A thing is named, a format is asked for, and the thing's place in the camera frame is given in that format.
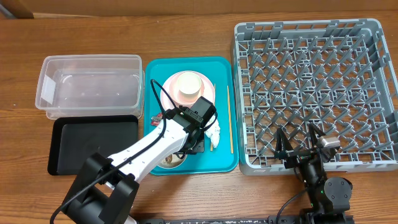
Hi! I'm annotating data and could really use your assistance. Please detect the right wooden chopstick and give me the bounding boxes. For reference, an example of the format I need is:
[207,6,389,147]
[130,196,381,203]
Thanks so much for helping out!
[226,85,234,154]

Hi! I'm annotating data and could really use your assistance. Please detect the white napkin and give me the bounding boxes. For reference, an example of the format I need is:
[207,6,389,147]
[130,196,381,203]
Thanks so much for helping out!
[205,115,221,147]

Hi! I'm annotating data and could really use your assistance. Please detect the grey dishwasher rack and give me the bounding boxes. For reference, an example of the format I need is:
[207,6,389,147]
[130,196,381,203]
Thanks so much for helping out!
[233,19,397,175]

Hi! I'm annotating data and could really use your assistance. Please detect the red foil snack wrapper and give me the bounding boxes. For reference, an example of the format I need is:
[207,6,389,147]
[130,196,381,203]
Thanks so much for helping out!
[150,113,163,126]

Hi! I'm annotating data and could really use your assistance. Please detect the brown food scrap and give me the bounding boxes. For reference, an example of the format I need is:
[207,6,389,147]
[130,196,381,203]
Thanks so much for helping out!
[165,155,173,164]

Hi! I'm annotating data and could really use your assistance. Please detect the grey small bowl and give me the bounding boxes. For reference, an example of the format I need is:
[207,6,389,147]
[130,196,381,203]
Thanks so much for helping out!
[157,153,187,169]

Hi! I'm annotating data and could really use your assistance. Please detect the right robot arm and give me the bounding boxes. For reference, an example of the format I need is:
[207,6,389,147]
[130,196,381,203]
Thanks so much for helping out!
[274,123,354,223]

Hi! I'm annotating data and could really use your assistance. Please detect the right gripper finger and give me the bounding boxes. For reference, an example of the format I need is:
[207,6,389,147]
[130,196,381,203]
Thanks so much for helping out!
[275,128,293,152]
[308,123,326,148]

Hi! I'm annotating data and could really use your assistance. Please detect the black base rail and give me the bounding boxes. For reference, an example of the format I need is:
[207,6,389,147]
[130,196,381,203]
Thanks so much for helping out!
[137,215,305,224]

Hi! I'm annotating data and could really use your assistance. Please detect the teal serving tray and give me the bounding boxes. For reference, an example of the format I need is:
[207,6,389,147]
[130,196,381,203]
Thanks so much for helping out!
[143,57,239,175]

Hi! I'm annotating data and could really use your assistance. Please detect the small pink bowl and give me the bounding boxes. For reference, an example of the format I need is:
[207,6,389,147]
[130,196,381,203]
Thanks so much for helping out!
[170,75,205,105]

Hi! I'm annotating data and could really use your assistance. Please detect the clear plastic bin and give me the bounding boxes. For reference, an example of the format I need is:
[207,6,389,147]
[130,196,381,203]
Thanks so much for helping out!
[35,54,145,119]

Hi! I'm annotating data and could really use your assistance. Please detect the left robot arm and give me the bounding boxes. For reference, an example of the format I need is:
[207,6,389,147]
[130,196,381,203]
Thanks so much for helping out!
[57,97,216,223]

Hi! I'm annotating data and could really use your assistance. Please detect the white paper cup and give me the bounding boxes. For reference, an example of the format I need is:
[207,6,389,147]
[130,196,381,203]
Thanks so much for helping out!
[177,72,202,95]

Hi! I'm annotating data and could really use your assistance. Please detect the black plastic tray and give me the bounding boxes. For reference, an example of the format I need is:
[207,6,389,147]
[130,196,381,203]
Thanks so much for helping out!
[47,115,139,175]

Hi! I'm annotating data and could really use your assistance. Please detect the large pink plate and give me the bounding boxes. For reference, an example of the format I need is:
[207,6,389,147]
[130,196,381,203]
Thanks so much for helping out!
[160,70,214,110]

